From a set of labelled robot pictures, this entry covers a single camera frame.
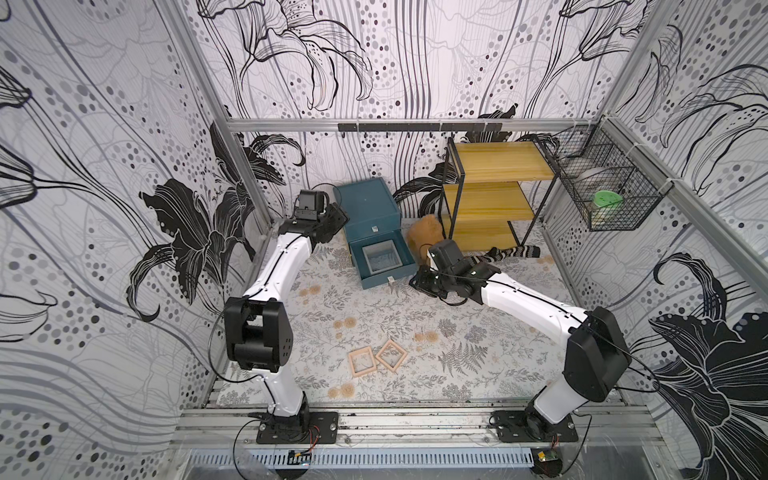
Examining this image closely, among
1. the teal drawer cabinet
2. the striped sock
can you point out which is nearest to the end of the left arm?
the teal drawer cabinet

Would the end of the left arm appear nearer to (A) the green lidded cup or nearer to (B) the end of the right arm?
(B) the end of the right arm

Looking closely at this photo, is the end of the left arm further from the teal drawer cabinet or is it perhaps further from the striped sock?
the striped sock
